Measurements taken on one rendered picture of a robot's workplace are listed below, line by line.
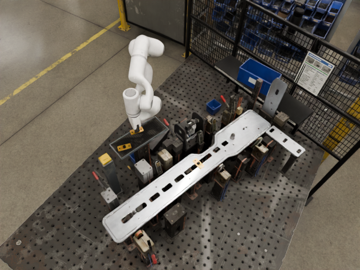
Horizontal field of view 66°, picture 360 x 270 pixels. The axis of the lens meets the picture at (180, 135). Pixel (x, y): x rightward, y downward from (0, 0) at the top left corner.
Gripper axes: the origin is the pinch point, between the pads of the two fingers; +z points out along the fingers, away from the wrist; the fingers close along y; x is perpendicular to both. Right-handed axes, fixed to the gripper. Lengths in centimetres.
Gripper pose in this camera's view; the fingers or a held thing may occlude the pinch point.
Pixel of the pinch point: (136, 128)
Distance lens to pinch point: 175.1
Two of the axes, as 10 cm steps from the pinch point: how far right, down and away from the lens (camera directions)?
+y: 4.4, 7.4, -5.2
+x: 9.0, -3.4, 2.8
